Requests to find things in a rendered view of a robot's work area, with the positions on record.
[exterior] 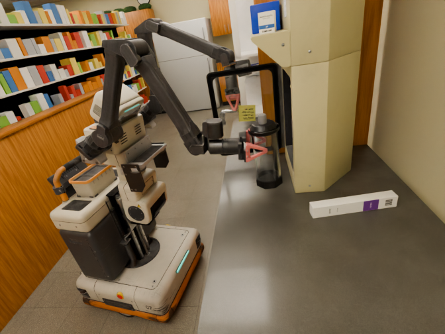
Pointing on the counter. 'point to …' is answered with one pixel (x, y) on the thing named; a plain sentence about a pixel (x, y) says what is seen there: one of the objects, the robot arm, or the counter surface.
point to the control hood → (275, 46)
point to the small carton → (267, 22)
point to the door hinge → (281, 105)
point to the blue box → (264, 11)
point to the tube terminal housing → (322, 87)
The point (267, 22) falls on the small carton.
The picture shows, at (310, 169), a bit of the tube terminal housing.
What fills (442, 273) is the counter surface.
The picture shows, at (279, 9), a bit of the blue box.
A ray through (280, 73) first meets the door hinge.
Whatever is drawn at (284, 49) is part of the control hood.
